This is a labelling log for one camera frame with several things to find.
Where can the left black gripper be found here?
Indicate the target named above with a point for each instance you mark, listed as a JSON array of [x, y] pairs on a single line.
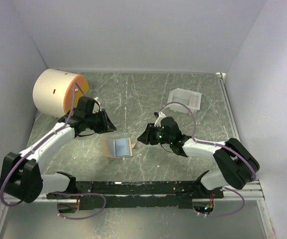
[[108, 126]]

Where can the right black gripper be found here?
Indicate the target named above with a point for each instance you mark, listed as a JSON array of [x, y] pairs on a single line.
[[147, 137]]

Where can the white card tray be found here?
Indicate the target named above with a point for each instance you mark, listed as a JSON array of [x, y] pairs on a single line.
[[182, 96]]

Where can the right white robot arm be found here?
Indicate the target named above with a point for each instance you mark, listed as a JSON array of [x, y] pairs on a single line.
[[236, 165]]

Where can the cream cylinder with orange face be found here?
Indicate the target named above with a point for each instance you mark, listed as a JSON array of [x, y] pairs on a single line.
[[53, 91]]

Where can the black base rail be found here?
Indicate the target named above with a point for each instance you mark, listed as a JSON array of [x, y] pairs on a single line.
[[149, 193]]

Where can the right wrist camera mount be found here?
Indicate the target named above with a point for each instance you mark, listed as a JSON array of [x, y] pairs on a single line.
[[159, 116]]

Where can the beige leather card holder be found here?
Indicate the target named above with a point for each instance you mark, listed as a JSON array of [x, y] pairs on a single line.
[[118, 148]]

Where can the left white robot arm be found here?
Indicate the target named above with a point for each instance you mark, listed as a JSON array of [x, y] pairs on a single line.
[[21, 175]]

